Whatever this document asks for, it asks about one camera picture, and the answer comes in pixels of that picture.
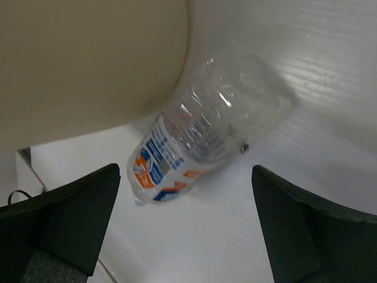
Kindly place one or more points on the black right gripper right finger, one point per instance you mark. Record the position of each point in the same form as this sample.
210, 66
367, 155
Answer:
309, 238

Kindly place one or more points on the blue orange label clear bottle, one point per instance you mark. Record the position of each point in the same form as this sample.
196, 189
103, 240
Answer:
218, 107

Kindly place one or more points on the beige round plastic bin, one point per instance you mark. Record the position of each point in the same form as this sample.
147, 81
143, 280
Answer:
70, 68

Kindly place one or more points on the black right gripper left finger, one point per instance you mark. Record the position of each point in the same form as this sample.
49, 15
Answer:
57, 236

